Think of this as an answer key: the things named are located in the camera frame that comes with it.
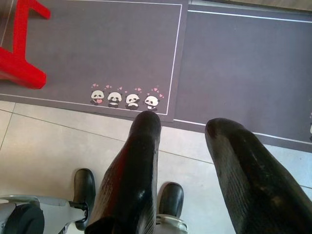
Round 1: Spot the red plastic stool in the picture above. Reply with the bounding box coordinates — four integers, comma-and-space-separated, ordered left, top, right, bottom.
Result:
0, 0, 51, 90

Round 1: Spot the silver robot leg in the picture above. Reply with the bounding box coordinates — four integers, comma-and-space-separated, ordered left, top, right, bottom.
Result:
0, 194, 89, 234
155, 214, 190, 234

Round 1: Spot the black robot right foot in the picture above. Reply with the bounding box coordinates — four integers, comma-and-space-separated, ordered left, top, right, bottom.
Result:
157, 182, 185, 217

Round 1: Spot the black robot foot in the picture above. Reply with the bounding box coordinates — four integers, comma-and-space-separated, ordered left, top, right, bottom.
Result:
157, 182, 185, 217
73, 168, 96, 217

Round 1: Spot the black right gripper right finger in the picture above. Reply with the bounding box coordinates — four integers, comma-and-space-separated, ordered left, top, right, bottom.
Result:
204, 117, 312, 234

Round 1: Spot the silver robot right leg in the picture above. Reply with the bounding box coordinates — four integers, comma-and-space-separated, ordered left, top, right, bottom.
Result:
155, 214, 190, 234

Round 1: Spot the black robot left foot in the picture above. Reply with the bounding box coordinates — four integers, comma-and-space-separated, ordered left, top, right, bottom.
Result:
73, 168, 96, 217

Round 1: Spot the grey panda print floor mat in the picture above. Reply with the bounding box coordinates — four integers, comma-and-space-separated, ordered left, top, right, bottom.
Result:
0, 0, 190, 122
172, 3, 312, 152

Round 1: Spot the silver robot left leg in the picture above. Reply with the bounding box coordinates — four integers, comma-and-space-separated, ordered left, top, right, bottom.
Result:
0, 194, 89, 234

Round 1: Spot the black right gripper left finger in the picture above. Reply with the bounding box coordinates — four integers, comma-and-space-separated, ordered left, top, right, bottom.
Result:
84, 110, 162, 234

